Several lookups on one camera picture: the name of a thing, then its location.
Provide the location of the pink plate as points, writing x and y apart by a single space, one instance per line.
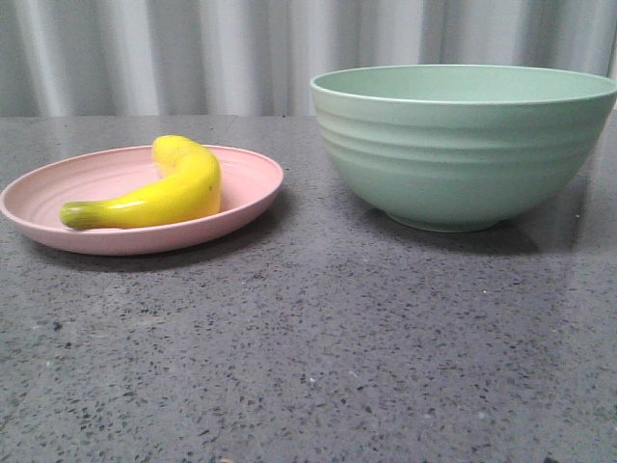
250 183

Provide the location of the white curtain backdrop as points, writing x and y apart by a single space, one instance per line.
255 58

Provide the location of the green bowl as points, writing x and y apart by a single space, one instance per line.
459 148

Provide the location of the yellow banana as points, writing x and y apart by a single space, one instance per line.
190 188

